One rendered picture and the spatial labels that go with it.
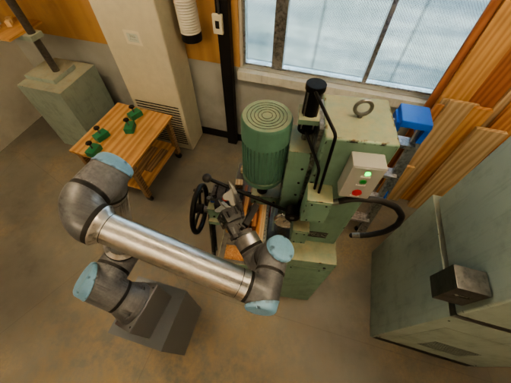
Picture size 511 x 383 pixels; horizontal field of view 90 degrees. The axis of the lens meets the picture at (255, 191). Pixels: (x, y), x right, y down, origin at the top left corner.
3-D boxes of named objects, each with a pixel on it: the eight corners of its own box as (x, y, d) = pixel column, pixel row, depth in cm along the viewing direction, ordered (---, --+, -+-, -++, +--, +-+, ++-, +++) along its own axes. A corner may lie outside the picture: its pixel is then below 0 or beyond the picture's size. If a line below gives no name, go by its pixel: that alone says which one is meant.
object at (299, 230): (290, 224, 121) (293, 211, 111) (305, 226, 121) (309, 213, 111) (289, 242, 116) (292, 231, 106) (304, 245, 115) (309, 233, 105)
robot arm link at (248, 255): (284, 267, 89) (271, 274, 97) (266, 236, 93) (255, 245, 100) (264, 280, 84) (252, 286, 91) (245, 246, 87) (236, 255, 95)
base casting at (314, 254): (238, 189, 162) (237, 181, 155) (329, 200, 159) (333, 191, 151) (224, 257, 137) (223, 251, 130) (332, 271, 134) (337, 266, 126)
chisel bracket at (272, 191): (252, 193, 129) (252, 183, 122) (280, 196, 129) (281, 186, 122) (250, 205, 125) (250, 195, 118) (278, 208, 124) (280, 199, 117)
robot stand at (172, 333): (184, 356, 171) (160, 351, 126) (144, 341, 175) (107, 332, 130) (201, 308, 188) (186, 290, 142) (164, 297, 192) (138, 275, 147)
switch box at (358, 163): (337, 182, 91) (351, 150, 77) (365, 185, 90) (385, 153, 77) (338, 196, 87) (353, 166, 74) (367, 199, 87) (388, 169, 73)
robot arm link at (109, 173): (100, 266, 124) (52, 173, 66) (122, 235, 135) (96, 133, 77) (131, 277, 125) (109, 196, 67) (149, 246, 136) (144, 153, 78)
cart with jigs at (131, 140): (138, 143, 282) (112, 91, 229) (185, 155, 273) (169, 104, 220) (99, 189, 246) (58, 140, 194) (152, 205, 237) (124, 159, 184)
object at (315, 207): (300, 204, 105) (307, 182, 93) (322, 206, 105) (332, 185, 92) (299, 222, 100) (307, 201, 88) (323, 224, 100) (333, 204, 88)
